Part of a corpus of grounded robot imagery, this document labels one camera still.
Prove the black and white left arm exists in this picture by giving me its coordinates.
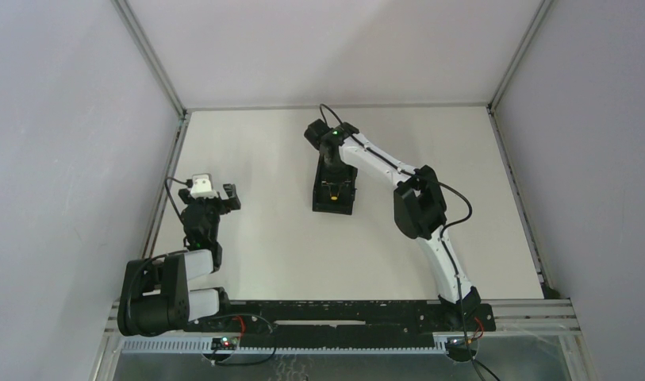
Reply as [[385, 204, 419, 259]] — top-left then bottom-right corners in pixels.
[[117, 178, 241, 337]]

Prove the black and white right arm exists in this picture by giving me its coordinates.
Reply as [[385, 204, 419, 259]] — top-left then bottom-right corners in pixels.
[[304, 119, 481, 318]]

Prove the black plastic bin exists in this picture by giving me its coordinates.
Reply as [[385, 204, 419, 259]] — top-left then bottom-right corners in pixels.
[[312, 155, 358, 215]]

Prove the left control circuit board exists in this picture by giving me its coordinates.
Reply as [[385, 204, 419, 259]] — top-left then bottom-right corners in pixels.
[[210, 337, 240, 352]]

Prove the control circuit board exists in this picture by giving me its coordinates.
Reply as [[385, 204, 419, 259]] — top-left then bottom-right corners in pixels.
[[210, 337, 240, 352], [445, 338, 477, 363]]

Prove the right control circuit board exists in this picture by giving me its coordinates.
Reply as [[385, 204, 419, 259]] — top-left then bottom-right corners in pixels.
[[445, 338, 477, 363]]

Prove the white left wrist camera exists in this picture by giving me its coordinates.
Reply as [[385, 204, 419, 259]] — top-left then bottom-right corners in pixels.
[[190, 173, 219, 199]]

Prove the black left camera cable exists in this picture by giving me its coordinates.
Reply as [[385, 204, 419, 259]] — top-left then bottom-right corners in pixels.
[[164, 176, 193, 225]]

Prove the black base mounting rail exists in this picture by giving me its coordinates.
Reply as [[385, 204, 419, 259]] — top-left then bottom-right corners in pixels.
[[185, 300, 497, 347]]

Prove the slotted grey cable duct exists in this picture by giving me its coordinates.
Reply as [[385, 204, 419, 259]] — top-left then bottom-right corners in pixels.
[[121, 337, 447, 355]]

